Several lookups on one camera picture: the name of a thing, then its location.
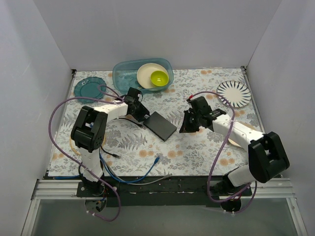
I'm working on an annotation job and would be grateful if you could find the teal scalloped plate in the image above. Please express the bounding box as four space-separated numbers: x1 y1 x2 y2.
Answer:
74 77 106 104

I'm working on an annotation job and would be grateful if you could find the grey ethernet cable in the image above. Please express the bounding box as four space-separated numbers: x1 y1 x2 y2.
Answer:
108 173 173 185

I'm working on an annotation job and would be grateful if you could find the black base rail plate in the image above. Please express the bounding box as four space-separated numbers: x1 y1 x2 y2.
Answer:
76 169 281 208

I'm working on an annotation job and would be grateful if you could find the cream square panda dish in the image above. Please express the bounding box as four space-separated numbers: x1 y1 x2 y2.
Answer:
228 121 256 148

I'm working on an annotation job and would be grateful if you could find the aluminium frame rail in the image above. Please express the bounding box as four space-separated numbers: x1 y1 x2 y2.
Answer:
31 178 296 199

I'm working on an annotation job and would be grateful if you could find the blue transparent plastic container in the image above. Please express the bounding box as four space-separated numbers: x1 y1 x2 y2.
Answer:
112 58 174 94

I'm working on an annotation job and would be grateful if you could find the floral patterned table mat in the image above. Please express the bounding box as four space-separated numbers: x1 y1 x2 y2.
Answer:
48 68 274 177

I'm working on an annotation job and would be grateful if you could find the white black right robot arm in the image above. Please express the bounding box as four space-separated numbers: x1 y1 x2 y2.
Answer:
180 96 290 196

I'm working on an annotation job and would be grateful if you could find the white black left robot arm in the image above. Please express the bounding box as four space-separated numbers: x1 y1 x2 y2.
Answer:
70 88 150 197

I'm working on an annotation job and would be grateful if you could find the black network switch box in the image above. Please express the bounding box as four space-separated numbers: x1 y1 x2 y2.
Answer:
143 112 177 141

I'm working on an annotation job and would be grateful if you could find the blue striped white plate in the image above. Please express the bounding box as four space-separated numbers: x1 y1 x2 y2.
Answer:
217 81 252 108

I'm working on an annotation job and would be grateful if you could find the lime green bowl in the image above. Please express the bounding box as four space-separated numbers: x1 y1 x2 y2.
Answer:
150 70 169 87

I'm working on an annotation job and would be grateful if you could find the cream round plate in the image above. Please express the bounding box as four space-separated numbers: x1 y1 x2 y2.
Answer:
137 63 169 89

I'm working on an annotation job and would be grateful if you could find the black power cable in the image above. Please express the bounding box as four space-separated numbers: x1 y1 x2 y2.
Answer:
99 118 143 159

